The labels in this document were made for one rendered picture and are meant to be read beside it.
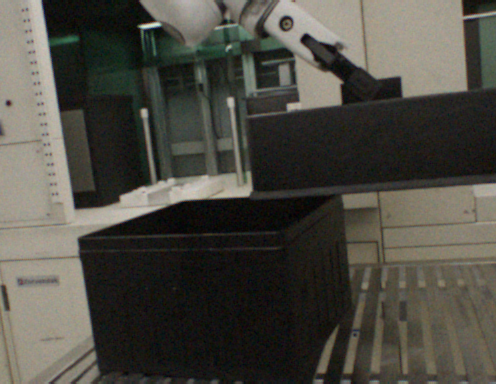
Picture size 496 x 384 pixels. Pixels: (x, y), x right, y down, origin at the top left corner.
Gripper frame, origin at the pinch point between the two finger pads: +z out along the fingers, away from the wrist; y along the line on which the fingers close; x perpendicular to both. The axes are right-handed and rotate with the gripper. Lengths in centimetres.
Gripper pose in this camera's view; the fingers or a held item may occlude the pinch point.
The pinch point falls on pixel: (364, 85)
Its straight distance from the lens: 77.7
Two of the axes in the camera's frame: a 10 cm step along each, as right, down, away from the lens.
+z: 7.6, 6.4, -1.0
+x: -6.0, 7.5, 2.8
